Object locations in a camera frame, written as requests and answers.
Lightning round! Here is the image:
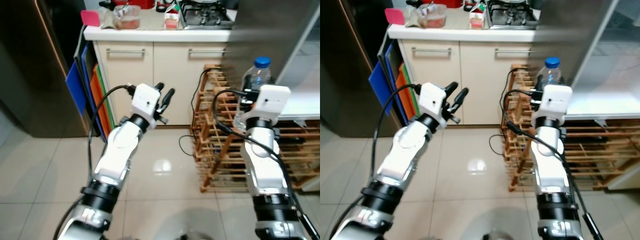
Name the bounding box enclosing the orange cutting board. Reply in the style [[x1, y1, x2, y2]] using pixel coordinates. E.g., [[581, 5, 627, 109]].
[[395, 67, 416, 126], [90, 77, 112, 138]]

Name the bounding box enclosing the green cutting board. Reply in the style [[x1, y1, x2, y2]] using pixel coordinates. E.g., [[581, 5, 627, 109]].
[[402, 62, 413, 91], [94, 64, 108, 101]]

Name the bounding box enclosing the dark steel fridge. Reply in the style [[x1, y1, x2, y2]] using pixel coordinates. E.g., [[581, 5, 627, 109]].
[[0, 0, 93, 138], [320, 0, 401, 138]]

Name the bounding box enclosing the wooden slatted rack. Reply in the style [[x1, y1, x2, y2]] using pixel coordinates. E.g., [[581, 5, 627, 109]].
[[502, 62, 640, 193], [192, 64, 321, 193]]

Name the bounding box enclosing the clear blue-capped water bottle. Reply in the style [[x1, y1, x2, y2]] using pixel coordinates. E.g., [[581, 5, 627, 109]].
[[535, 56, 563, 88], [234, 56, 273, 132]]

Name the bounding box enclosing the cream kitchen cabinet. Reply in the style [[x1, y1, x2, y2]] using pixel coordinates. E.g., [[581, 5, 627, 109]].
[[397, 39, 536, 126], [92, 41, 228, 126]]

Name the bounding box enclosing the pink sponge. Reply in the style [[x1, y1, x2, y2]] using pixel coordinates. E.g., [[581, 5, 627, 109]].
[[384, 7, 406, 25], [80, 9, 102, 27]]

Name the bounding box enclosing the clear plastic food container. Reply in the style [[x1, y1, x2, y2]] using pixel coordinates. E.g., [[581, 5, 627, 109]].
[[417, 4, 447, 28], [112, 5, 142, 30]]

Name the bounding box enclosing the beige counter mat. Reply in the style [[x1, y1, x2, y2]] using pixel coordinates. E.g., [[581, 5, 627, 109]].
[[100, 6, 183, 31]]

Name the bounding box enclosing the steel gas hob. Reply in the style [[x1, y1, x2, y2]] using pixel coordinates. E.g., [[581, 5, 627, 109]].
[[485, 0, 540, 28], [179, 0, 236, 28]]

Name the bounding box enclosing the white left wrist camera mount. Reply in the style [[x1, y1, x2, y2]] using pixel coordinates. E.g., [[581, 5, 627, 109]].
[[417, 82, 447, 117], [131, 83, 162, 118]]

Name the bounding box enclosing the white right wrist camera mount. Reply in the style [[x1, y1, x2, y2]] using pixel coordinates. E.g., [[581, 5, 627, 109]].
[[531, 84, 573, 121], [254, 84, 292, 121]]

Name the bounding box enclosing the red white drink carton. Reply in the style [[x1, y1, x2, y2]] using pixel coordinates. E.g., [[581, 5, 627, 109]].
[[468, 4, 486, 30], [164, 4, 182, 31]]

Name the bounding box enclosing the grey metal cabinet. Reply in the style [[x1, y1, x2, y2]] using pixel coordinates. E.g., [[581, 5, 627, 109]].
[[530, 0, 621, 93], [222, 0, 321, 96]]

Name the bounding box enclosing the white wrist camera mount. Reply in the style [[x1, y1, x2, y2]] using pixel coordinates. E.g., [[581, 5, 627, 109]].
[[531, 84, 573, 121], [417, 82, 447, 117], [254, 84, 292, 121], [131, 83, 162, 118]]

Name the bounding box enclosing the black floor cable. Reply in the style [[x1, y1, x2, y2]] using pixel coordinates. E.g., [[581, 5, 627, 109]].
[[489, 66, 528, 157], [179, 67, 221, 157]]

